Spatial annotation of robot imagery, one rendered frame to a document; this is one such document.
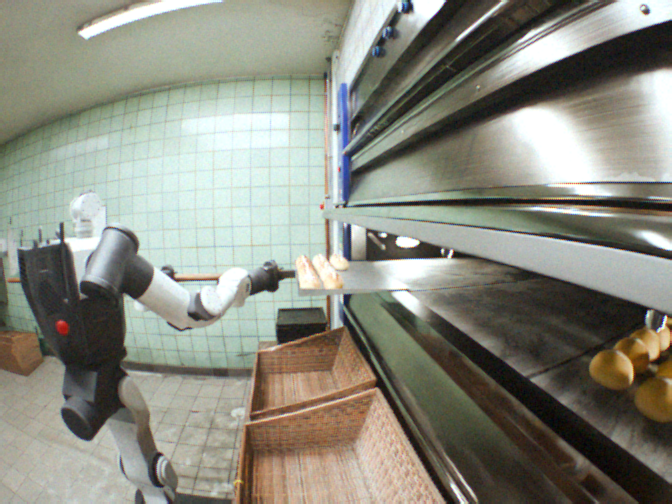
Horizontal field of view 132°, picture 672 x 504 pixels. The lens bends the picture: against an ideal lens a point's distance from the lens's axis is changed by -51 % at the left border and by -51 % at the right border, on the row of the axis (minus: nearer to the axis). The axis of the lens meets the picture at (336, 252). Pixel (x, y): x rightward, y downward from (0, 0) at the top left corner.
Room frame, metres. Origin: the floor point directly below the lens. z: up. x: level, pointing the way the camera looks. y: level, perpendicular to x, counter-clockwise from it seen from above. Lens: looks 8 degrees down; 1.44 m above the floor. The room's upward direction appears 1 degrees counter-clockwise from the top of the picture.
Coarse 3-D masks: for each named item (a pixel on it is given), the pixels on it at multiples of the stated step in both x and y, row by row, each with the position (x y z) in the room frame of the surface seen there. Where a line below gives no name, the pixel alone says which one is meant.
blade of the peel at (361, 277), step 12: (312, 264) 1.45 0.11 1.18; (360, 264) 1.42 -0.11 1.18; (348, 276) 1.17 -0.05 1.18; (360, 276) 1.16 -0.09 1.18; (372, 276) 1.15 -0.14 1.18; (384, 276) 1.15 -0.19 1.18; (300, 288) 0.91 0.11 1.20; (312, 288) 0.92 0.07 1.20; (324, 288) 0.99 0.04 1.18; (348, 288) 0.99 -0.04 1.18; (360, 288) 0.98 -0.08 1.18; (372, 288) 0.98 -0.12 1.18; (384, 288) 0.97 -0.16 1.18; (396, 288) 0.96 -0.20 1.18; (408, 288) 0.96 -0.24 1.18
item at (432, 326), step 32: (416, 320) 0.70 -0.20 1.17; (448, 352) 0.53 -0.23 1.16; (480, 352) 0.48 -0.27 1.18; (480, 384) 0.41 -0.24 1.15; (512, 384) 0.35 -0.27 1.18; (512, 416) 0.31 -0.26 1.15; (544, 416) 0.25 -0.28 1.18; (576, 416) 0.23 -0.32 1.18; (544, 448) 0.22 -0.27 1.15; (576, 448) 0.17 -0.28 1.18; (608, 448) 0.14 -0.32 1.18; (576, 480) 0.14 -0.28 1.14; (608, 480) 0.10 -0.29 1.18; (640, 480) 0.07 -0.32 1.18
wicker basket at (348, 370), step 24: (312, 336) 1.45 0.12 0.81; (336, 336) 1.47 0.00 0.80; (264, 360) 1.40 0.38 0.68; (288, 360) 1.43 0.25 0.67; (312, 360) 1.45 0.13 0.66; (336, 360) 1.45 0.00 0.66; (360, 360) 1.13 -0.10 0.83; (264, 384) 1.31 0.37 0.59; (312, 384) 1.32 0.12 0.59; (336, 384) 1.32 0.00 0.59; (360, 384) 0.94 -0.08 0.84; (264, 408) 1.09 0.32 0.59; (288, 408) 0.89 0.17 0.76; (264, 432) 0.88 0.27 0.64
